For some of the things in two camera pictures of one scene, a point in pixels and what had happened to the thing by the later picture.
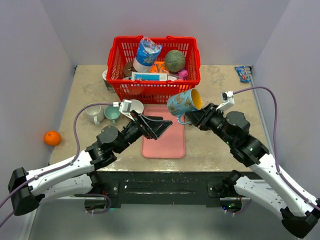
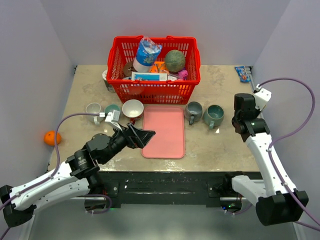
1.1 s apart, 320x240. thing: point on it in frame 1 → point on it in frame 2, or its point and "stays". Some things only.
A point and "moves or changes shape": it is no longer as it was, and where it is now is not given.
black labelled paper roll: (110, 87) stays
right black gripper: (195, 116) → (256, 112)
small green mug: (112, 113) moves or changes shape
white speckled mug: (95, 113) stays
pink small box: (182, 73) stays
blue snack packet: (244, 76) stays
